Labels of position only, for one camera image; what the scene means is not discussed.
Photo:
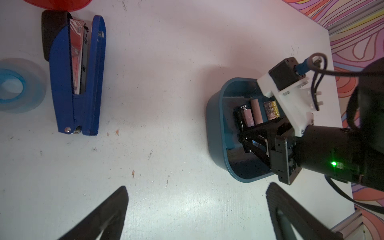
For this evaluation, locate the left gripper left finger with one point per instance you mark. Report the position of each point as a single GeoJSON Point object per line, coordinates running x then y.
{"type": "Point", "coordinates": [105, 222]}

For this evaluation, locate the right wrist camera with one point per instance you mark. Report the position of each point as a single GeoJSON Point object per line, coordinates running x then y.
{"type": "Point", "coordinates": [284, 73]}

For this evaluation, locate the blue stapler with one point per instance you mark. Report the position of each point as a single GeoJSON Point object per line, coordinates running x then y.
{"type": "Point", "coordinates": [76, 56]}

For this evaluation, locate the teal plastic storage box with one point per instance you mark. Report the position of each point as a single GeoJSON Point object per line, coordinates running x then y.
{"type": "Point", "coordinates": [222, 132]}

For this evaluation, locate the pink lip gloss tube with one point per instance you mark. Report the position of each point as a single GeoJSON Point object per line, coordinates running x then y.
{"type": "Point", "coordinates": [256, 110]}

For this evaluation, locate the red plastic cup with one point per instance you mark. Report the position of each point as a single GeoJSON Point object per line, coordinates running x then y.
{"type": "Point", "coordinates": [60, 5]}

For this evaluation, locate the clear blue tape roll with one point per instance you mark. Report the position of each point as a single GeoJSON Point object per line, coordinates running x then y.
{"type": "Point", "coordinates": [23, 85]}

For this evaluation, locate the pink blue gradient lipstick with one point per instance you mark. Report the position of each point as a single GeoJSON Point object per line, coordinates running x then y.
{"type": "Point", "coordinates": [247, 116]}

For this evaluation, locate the pale pink lip gloss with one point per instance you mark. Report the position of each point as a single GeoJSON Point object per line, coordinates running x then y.
{"type": "Point", "coordinates": [269, 110]}

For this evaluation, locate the black lipstick tube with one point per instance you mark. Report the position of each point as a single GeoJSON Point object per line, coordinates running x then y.
{"type": "Point", "coordinates": [238, 119]}

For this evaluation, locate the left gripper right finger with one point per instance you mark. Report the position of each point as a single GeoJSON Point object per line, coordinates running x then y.
{"type": "Point", "coordinates": [287, 214]}

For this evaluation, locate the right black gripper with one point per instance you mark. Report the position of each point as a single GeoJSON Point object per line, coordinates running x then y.
{"type": "Point", "coordinates": [273, 143]}

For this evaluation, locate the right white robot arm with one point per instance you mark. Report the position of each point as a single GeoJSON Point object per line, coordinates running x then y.
{"type": "Point", "coordinates": [353, 154]}

